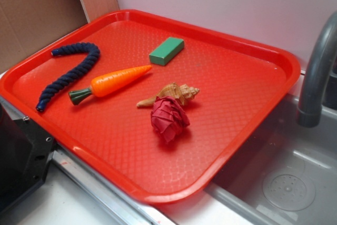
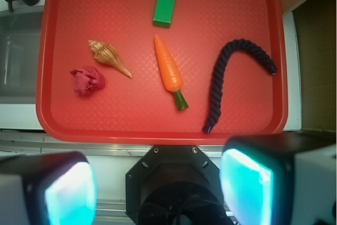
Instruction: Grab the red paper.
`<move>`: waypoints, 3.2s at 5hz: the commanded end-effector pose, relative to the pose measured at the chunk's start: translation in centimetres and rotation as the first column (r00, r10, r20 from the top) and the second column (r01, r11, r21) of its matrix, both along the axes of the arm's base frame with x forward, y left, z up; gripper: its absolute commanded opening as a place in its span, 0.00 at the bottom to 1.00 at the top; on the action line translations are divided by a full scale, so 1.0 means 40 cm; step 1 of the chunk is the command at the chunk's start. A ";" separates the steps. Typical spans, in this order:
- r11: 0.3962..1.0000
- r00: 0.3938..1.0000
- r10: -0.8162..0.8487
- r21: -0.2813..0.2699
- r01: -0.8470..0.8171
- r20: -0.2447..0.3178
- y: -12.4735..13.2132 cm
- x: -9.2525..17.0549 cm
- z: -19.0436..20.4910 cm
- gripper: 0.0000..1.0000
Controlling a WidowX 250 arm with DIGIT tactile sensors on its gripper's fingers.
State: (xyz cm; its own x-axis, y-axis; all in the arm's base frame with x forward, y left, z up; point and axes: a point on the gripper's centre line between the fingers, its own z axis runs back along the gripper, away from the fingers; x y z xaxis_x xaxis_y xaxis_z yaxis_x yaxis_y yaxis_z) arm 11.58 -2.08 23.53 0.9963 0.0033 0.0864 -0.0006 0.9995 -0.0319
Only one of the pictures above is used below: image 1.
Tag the crumpled red paper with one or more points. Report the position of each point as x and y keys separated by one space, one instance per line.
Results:
x=168 y=118

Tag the red plastic tray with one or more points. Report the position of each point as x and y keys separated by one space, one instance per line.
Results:
x=240 y=83

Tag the tan conch seashell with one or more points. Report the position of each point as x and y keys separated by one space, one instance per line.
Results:
x=181 y=93

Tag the green rectangular block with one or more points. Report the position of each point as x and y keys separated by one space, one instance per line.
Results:
x=166 y=51

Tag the orange plastic toy carrot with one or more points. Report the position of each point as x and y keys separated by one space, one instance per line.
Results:
x=108 y=83

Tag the grey sink faucet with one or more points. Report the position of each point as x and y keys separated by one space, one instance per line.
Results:
x=319 y=85

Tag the grey toy sink basin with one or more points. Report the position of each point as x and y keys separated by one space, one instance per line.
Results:
x=283 y=174

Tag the brown cardboard panel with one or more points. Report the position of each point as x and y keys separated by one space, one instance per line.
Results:
x=28 y=26

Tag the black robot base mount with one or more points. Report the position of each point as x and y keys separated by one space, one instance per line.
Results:
x=26 y=150

